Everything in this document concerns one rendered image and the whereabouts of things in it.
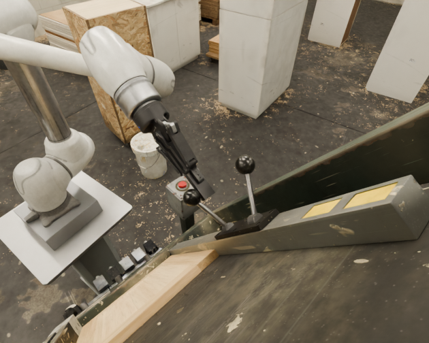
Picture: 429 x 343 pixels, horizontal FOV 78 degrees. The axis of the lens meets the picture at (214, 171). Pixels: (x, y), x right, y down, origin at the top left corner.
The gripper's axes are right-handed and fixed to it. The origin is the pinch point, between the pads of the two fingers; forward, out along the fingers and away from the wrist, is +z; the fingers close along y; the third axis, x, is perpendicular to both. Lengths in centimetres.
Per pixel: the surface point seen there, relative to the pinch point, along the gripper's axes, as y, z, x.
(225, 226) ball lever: -1.0, 10.6, 1.3
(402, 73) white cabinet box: 116, 27, -357
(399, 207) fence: -38.0, 13.3, 2.5
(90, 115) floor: 264, -155, -53
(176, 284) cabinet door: 8.3, 14.7, 15.0
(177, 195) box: 64, -4, -16
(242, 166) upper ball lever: -13.1, 2.3, -3.1
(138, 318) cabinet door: 8.3, 14.9, 24.7
